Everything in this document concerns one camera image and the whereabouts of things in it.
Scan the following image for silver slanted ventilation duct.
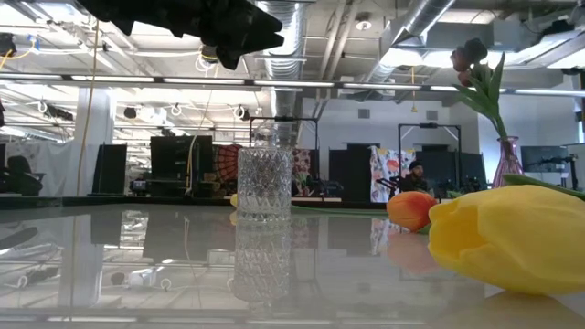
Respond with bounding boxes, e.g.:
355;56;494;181
363;0;458;86

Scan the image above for black metal frame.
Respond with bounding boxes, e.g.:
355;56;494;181
397;122;462;202
249;116;320;196

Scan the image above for red mandala cloth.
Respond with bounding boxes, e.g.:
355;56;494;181
212;143;241;184

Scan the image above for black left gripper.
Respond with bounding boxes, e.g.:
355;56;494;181
75;0;285;70

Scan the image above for dark monitor screen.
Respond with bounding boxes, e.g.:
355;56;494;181
520;144;571;174

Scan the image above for large yellow tulip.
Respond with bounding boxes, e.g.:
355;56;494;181
427;172;585;296

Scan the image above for large black cabinet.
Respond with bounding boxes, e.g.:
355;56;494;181
150;135;214;197

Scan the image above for patterned colourful cloth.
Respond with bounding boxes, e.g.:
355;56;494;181
291;148;313;197

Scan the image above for long LED light bar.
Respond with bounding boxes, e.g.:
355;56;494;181
0;71;585;98

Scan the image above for white floral cloth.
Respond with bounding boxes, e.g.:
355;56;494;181
369;145;418;203

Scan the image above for white square column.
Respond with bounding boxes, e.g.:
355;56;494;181
63;88;115;196

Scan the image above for clear cut glass vase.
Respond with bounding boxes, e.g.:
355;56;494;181
236;122;293;224

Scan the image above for short yellow hanging cord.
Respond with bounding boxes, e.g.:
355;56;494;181
409;66;418;113

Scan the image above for orange tulip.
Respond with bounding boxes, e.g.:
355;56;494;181
386;190;439;235

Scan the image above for person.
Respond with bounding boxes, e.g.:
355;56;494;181
398;159;431;193

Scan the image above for narrow black panel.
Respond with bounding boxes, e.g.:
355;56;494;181
92;143;128;196

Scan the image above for silver ribbed ventilation duct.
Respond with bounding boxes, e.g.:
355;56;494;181
255;0;305;138

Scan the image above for pink glass vase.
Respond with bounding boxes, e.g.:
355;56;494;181
491;135;527;189

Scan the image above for wide black divider panel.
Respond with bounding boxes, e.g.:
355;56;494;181
415;150;486;193

